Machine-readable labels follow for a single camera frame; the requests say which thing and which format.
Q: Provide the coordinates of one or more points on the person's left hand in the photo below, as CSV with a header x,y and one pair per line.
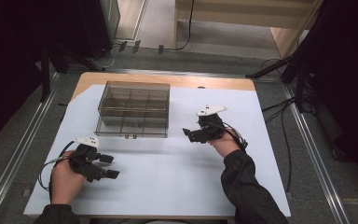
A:
x,y
64,182

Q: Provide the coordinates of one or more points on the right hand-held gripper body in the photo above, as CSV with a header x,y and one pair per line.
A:
x,y
210,124

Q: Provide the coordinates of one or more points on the person's right hand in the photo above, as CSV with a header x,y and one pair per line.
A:
x,y
225,145

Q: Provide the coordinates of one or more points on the wooden table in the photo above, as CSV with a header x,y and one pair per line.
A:
x,y
180,81

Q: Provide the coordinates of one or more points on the clear plastic compartment box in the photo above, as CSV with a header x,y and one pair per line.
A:
x,y
133,109

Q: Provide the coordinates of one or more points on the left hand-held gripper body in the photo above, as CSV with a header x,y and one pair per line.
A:
x,y
84,160

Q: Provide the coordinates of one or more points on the dark curtain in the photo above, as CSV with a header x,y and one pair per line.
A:
x,y
21,46
348,77

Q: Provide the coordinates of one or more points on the metal floor rail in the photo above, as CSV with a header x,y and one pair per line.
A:
x,y
15,155
317,155

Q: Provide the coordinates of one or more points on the white table mat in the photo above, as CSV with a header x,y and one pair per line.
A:
x,y
167,177

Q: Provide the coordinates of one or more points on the black metal stand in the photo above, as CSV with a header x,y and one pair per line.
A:
x,y
292,67

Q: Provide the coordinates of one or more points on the light wooden desk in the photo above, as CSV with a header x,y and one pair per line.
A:
x,y
245,14

